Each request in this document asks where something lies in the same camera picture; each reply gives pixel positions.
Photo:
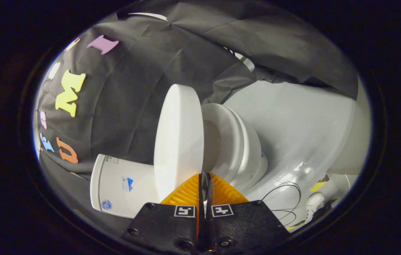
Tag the white toilet bowl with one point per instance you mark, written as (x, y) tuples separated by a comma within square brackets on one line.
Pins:
[(255, 156)]

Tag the black backdrop cloth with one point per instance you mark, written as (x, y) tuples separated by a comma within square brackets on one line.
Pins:
[(129, 106)]

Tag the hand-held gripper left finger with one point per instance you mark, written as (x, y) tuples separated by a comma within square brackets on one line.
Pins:
[(165, 226)]

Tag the white toilet lid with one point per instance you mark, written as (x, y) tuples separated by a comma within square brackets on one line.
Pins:
[(179, 141)]

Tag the person's white shoe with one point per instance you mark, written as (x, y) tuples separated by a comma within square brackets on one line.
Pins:
[(315, 202)]

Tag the white toilet seat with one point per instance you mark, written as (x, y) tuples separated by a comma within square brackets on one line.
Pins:
[(227, 141)]

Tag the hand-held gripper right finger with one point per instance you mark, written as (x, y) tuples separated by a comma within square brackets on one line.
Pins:
[(242, 226)]

